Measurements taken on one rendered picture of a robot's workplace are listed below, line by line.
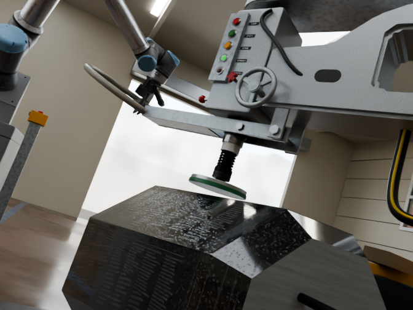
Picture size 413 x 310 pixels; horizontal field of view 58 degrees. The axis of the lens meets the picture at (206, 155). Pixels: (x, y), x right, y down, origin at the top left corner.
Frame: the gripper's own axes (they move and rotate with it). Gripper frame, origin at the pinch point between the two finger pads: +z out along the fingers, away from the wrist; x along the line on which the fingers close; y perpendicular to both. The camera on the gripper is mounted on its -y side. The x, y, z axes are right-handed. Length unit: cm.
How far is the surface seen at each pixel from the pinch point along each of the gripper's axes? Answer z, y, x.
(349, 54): -62, -71, 76
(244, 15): -59, -32, 56
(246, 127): -26, -58, 64
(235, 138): -20, -57, 60
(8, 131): 39, 28, 42
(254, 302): 4, -86, 119
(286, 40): -60, -50, 55
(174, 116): -13, -31, 48
